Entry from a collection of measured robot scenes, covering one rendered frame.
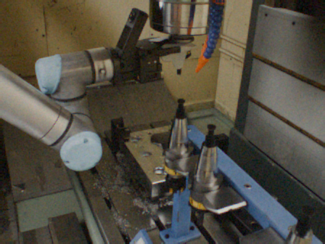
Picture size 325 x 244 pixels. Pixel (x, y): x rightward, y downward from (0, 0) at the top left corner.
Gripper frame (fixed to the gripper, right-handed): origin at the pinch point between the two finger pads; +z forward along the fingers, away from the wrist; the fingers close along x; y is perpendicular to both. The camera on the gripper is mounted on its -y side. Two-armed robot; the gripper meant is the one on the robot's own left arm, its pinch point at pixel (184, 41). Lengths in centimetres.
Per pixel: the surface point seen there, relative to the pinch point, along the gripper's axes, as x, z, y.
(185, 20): 7.1, -4.5, -6.9
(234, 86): -77, 84, 60
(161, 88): -92, 43, 57
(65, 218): -24, -32, 64
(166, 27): 4.1, -7.4, -5.2
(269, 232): 46, -13, 16
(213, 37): 19.4, -6.0, -6.5
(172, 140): 20.4, -15.5, 12.6
